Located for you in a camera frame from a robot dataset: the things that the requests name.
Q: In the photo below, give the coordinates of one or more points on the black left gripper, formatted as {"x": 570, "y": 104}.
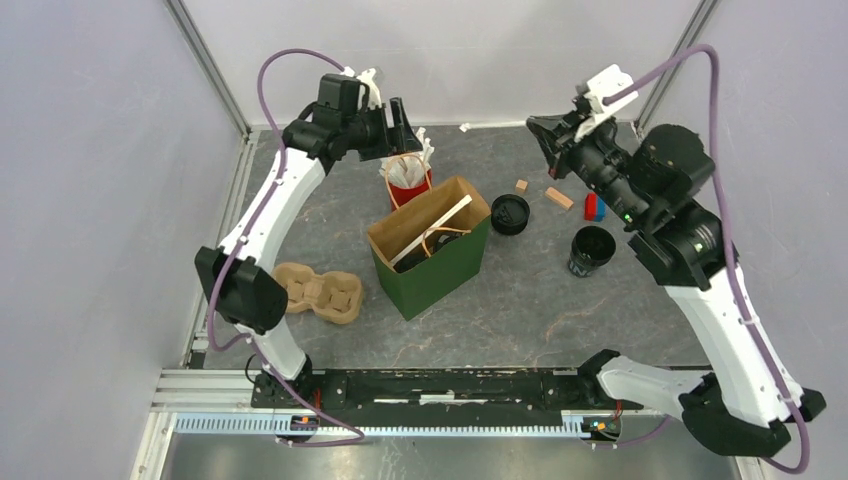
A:
{"x": 396, "y": 140}

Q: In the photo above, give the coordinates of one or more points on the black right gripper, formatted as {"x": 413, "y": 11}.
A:
{"x": 556, "y": 133}

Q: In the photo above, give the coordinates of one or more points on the green paper bag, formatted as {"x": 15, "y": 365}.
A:
{"x": 416, "y": 290}

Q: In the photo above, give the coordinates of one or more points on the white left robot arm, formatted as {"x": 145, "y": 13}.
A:
{"x": 348, "y": 115}

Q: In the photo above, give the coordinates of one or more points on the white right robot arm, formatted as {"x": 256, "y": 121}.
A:
{"x": 743, "y": 405}

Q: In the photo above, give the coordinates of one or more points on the black coffee lid stack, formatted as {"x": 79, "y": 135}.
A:
{"x": 509, "y": 214}

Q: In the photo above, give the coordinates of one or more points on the white wrapped stirrer bundle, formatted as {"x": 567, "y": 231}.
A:
{"x": 408, "y": 170}

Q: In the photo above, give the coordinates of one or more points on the red cup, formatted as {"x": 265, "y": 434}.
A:
{"x": 400, "y": 196}

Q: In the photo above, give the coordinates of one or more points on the long wooden block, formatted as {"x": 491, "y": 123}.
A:
{"x": 559, "y": 198}

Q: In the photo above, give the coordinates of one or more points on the red and blue block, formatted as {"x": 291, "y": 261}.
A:
{"x": 594, "y": 208}

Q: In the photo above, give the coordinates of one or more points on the brown cardboard cup carrier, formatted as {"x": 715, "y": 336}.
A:
{"x": 334, "y": 296}

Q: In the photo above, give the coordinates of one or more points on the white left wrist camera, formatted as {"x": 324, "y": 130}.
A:
{"x": 369, "y": 92}

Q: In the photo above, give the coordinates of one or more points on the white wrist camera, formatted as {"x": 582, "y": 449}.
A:
{"x": 369, "y": 92}
{"x": 601, "y": 97}

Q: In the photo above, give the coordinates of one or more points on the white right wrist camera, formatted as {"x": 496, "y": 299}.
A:
{"x": 601, "y": 97}

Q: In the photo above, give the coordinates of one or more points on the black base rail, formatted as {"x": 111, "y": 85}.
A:
{"x": 462, "y": 401}

